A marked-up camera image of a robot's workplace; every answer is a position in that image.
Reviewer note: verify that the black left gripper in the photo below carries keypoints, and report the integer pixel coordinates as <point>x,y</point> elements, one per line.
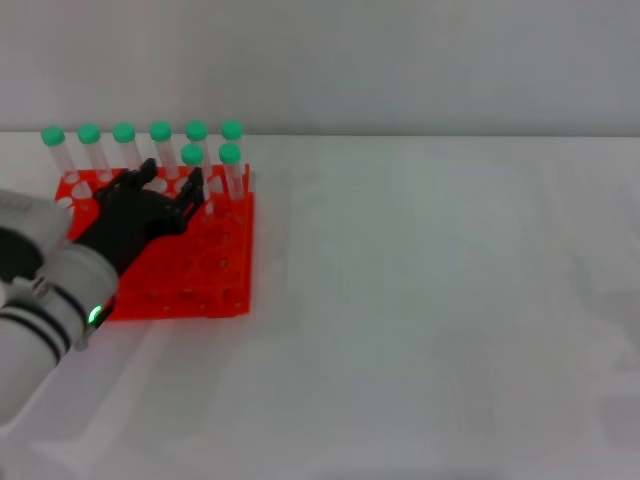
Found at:
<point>135,220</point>

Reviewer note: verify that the clear test tube green cap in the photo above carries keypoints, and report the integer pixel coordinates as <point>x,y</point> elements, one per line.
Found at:
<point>196,129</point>
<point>52,135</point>
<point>160,131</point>
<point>230,152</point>
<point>88,133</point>
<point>232,128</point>
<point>192,153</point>
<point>123,132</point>

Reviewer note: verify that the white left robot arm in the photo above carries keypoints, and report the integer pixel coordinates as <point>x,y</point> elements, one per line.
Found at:
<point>30,325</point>

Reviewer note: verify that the orange plastic test tube rack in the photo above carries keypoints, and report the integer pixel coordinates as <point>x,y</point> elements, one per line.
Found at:
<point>220,270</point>

